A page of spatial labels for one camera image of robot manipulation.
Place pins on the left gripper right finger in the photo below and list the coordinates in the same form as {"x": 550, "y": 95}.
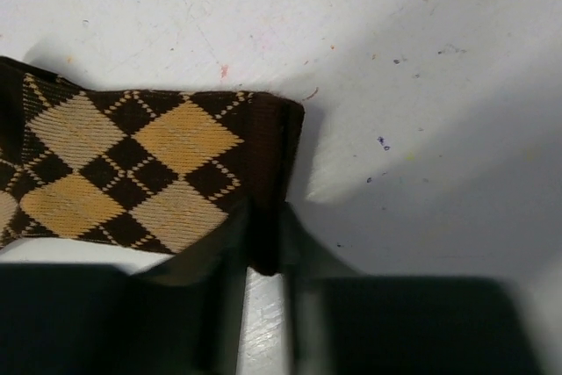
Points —
{"x": 342, "y": 321}

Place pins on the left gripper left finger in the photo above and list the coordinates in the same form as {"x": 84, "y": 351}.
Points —
{"x": 182, "y": 316}

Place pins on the dark argyle sock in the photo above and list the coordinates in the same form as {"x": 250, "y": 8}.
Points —
{"x": 150, "y": 170}

